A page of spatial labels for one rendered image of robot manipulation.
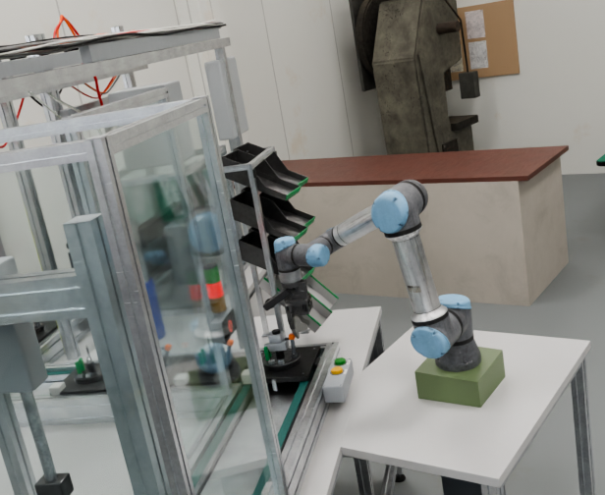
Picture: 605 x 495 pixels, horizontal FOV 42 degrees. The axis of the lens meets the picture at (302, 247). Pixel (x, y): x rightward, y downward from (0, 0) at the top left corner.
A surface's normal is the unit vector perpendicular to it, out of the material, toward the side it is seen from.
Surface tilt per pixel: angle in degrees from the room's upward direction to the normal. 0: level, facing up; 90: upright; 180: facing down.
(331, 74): 90
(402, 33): 65
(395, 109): 92
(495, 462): 0
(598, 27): 90
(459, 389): 90
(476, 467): 0
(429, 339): 100
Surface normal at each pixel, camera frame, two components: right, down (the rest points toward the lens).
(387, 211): -0.58, 0.24
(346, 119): 0.81, 0.02
